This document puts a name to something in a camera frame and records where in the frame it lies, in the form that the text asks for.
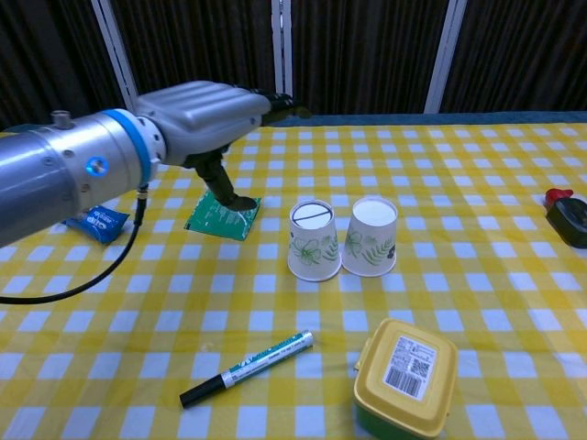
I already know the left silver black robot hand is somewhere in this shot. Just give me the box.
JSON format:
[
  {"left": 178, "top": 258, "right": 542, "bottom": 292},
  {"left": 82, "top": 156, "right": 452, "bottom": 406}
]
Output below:
[{"left": 136, "top": 81, "right": 314, "bottom": 212}]

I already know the paper cup with circled base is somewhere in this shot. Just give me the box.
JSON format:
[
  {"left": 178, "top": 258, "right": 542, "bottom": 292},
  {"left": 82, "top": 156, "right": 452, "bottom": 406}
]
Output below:
[{"left": 287, "top": 199, "right": 343, "bottom": 282}]

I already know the paper cup with green leaves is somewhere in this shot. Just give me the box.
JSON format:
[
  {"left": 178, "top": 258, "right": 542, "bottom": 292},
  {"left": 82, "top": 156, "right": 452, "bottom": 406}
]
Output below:
[{"left": 341, "top": 195, "right": 398, "bottom": 279}]

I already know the black curtain panel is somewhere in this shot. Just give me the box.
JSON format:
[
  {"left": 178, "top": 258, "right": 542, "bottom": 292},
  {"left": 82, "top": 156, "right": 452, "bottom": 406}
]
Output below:
[
  {"left": 290, "top": 0, "right": 454, "bottom": 116},
  {"left": 109, "top": 0, "right": 281, "bottom": 100},
  {"left": 0, "top": 0, "right": 130, "bottom": 133},
  {"left": 440, "top": 0, "right": 587, "bottom": 114}
]

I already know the green foil sachet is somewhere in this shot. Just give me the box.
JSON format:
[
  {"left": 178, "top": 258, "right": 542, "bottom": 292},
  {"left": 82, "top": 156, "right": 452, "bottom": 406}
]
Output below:
[{"left": 183, "top": 190, "right": 262, "bottom": 241}]

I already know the blue cookie packet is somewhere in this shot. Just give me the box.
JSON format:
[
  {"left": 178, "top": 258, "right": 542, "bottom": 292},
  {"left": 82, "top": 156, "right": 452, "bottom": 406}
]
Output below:
[{"left": 62, "top": 204, "right": 130, "bottom": 246}]

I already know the blue felt table cover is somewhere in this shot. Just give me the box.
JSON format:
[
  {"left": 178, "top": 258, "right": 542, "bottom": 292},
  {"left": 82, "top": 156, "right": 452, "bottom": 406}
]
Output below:
[{"left": 274, "top": 111, "right": 587, "bottom": 129}]

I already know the green white marker pen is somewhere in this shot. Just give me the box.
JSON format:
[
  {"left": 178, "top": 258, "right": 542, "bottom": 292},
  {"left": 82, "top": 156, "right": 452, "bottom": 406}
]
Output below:
[{"left": 179, "top": 329, "right": 315, "bottom": 409}]

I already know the yellow white checkered tablecloth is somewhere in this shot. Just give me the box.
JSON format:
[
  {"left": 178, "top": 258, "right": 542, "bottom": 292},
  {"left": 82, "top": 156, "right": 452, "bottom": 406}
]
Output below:
[{"left": 0, "top": 121, "right": 587, "bottom": 440}]

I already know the yellow lidded box with label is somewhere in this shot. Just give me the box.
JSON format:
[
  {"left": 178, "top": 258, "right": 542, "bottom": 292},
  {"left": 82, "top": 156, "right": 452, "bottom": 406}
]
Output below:
[{"left": 352, "top": 317, "right": 460, "bottom": 440}]

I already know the black bottle with red cap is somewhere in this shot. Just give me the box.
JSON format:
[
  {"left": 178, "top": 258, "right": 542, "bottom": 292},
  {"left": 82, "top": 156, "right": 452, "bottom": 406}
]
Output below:
[{"left": 544, "top": 187, "right": 587, "bottom": 249}]

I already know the white partition frame post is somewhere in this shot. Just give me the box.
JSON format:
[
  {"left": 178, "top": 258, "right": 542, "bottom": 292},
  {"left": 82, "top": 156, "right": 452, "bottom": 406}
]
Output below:
[
  {"left": 90, "top": 0, "right": 142, "bottom": 110},
  {"left": 423, "top": 0, "right": 470, "bottom": 115},
  {"left": 271, "top": 0, "right": 294, "bottom": 98}
]

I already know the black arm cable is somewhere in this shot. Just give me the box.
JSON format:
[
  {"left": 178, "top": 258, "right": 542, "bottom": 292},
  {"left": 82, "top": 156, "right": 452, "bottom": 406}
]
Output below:
[{"left": 0, "top": 182, "right": 149, "bottom": 306}]

